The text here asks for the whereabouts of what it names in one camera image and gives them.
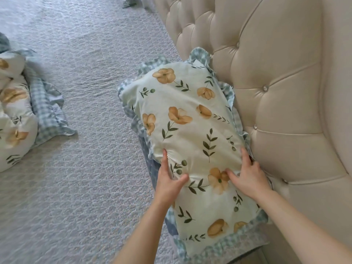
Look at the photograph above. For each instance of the person's right hand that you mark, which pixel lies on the person's right hand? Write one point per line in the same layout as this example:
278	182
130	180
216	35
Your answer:
251	180

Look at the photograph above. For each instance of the person's left hand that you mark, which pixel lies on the person's left hand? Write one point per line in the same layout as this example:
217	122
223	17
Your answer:
166	186

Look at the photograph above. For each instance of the person's left thumb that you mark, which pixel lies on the person's left thumb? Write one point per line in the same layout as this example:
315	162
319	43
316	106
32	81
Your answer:
181	180

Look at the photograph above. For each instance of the person's right thumb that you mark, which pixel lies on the person's right thumb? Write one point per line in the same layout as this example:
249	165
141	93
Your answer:
232	175

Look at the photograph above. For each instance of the floral pillow with checked ruffle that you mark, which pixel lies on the floral pillow with checked ruffle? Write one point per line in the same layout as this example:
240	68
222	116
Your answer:
189	129

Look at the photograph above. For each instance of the person's right forearm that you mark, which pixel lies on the person's right forearm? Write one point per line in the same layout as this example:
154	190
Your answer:
305	230

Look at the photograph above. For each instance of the person's left forearm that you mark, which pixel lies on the person's left forearm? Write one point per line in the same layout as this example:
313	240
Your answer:
147	233

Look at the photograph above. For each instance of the beige tufted leather headboard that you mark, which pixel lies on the beige tufted leather headboard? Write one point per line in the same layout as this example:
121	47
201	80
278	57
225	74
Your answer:
280	79

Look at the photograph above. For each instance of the grey quilted bedspread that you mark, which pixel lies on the grey quilted bedspread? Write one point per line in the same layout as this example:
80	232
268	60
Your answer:
88	79

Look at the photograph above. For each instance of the floral duvet with checked ruffle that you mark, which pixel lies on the floral duvet with checked ruffle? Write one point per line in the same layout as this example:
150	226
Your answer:
16	112

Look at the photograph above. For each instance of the grey-blue crumpled cloth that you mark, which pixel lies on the grey-blue crumpled cloth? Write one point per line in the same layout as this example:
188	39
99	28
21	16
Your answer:
132	2

